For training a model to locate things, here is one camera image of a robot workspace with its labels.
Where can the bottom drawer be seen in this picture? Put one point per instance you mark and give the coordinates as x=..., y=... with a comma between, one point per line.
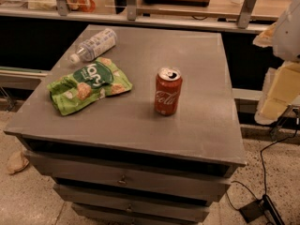
x=116, y=215

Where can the red coke can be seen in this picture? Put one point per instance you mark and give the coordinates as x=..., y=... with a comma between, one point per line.
x=168, y=89

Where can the crumpled paper on floor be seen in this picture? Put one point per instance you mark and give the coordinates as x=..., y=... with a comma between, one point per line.
x=17, y=162

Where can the clear plastic water bottle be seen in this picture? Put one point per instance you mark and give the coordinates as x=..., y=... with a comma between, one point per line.
x=94, y=47

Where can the middle drawer with knob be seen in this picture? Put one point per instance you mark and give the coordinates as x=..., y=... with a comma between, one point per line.
x=130, y=204

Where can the drawer with knob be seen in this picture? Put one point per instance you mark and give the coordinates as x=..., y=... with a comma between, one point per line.
x=130, y=204
x=201, y=187

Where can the long wooden counter shelf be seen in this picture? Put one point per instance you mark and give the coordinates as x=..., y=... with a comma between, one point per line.
x=220, y=15

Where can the black floor power box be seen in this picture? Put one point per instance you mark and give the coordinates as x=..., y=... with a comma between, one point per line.
x=261, y=207

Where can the green chip bag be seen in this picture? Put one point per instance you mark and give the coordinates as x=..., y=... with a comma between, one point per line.
x=73, y=92

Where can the grey drawer cabinet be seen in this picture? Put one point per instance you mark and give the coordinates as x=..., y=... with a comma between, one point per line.
x=203, y=137

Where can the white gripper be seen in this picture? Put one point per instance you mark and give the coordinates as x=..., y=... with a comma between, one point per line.
x=290, y=35

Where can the top drawer with knob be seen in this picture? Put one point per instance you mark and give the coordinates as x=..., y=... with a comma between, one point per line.
x=201, y=187

